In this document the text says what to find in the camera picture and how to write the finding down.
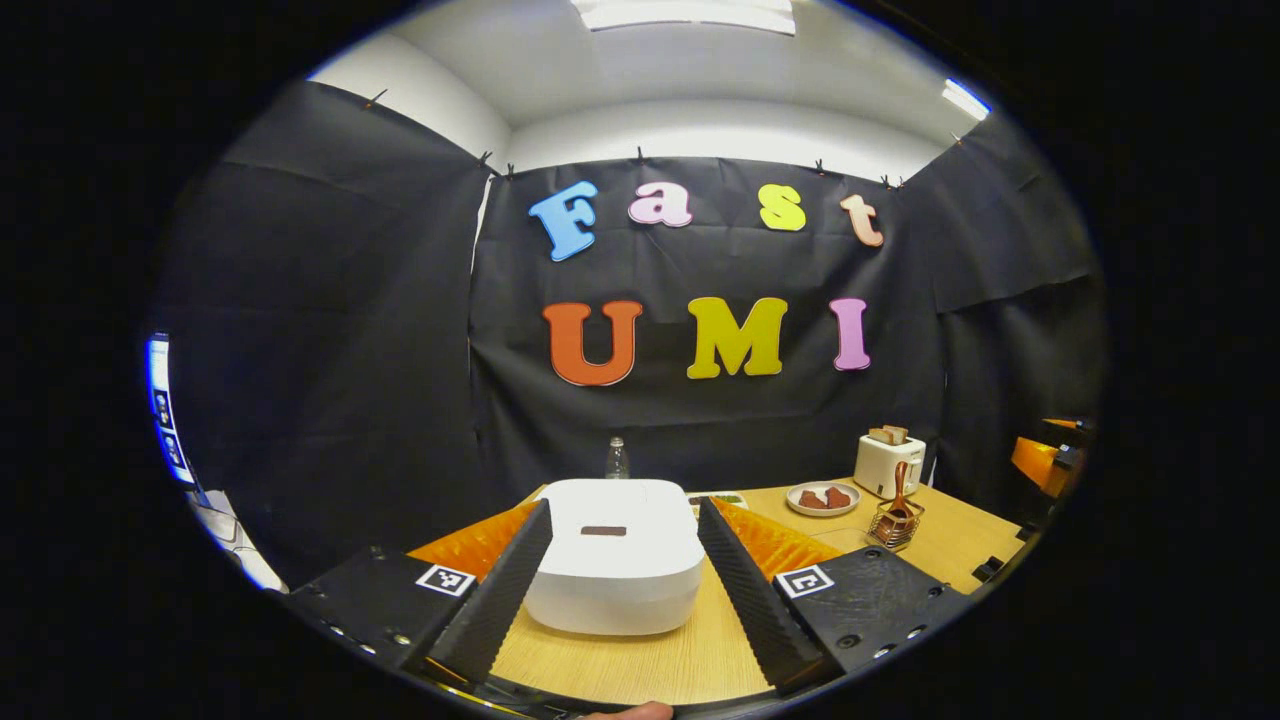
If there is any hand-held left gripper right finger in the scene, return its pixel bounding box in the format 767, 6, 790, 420
697, 497, 976, 696

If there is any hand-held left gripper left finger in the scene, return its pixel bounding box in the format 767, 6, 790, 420
283, 498, 554, 689

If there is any white rice cooker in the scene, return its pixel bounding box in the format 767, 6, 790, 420
522, 478, 706, 637

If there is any wire chopstick holder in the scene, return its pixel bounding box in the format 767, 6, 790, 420
866, 497, 925, 553

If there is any white round plate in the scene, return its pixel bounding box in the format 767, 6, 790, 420
785, 481, 862, 518

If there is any white toaster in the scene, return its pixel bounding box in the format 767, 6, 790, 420
853, 433, 927, 500

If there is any black backdrop cloth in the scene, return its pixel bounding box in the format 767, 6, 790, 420
150, 80, 1109, 591

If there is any small ceiling light panel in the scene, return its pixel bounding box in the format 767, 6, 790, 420
940, 78, 993, 121

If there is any computer monitor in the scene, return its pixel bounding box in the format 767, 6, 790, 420
145, 333, 198, 488

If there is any long ceiling light panel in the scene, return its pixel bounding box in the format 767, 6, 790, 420
570, 0, 797, 37

